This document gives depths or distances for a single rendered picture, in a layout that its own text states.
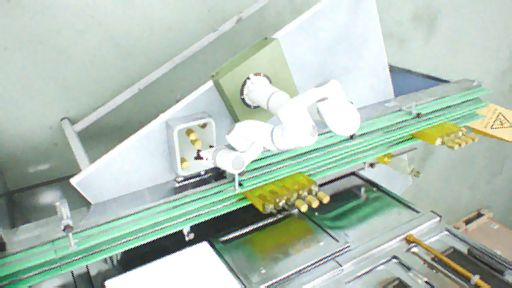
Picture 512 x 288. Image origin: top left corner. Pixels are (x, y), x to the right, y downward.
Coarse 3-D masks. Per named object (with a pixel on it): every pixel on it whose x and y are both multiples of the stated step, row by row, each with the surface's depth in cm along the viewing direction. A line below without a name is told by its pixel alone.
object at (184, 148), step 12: (204, 120) 155; (180, 132) 160; (204, 132) 165; (180, 144) 162; (192, 144) 165; (204, 144) 168; (180, 156) 164; (192, 156) 167; (180, 168) 158; (192, 168) 163; (204, 168) 164
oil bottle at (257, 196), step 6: (258, 186) 168; (240, 192) 173; (246, 192) 168; (252, 192) 164; (258, 192) 164; (264, 192) 164; (252, 198) 164; (258, 198) 160; (264, 198) 160; (270, 198) 160; (258, 204) 161; (264, 204) 157; (270, 204) 157; (264, 210) 158
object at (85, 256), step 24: (456, 120) 241; (384, 144) 214; (408, 144) 214; (312, 168) 193; (336, 168) 192; (192, 216) 160; (120, 240) 148; (144, 240) 147; (48, 264) 137; (72, 264) 137
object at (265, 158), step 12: (456, 96) 231; (468, 96) 230; (408, 108) 215; (420, 108) 216; (432, 108) 214; (372, 120) 201; (384, 120) 202; (396, 120) 201; (360, 132) 189; (312, 144) 178; (324, 144) 179; (264, 156) 170; (276, 156) 169; (288, 156) 170; (252, 168) 162
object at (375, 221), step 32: (352, 192) 196; (384, 192) 196; (224, 224) 175; (352, 224) 174; (384, 224) 173; (416, 224) 168; (128, 256) 158; (160, 256) 158; (352, 256) 151; (384, 256) 154; (416, 256) 156; (448, 256) 156; (480, 256) 154
